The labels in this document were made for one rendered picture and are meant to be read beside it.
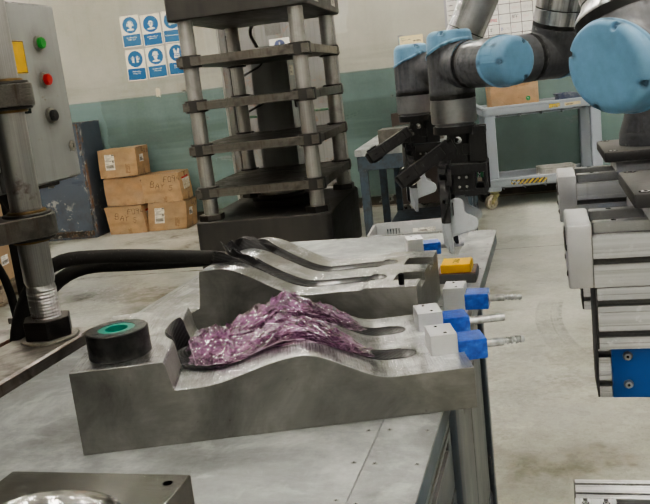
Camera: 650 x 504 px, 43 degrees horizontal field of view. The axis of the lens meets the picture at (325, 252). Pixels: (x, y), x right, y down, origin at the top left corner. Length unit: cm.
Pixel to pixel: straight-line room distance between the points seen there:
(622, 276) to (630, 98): 26
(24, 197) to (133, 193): 657
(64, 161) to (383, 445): 124
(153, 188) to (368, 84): 229
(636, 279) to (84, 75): 786
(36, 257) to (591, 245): 104
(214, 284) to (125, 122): 722
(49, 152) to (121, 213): 634
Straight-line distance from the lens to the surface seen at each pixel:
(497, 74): 127
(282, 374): 104
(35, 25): 201
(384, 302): 134
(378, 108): 790
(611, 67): 107
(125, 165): 820
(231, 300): 142
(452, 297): 144
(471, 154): 139
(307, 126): 536
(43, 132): 196
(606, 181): 167
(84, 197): 831
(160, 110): 844
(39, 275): 170
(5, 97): 165
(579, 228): 118
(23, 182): 167
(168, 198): 809
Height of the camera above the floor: 122
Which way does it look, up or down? 12 degrees down
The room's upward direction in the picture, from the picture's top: 7 degrees counter-clockwise
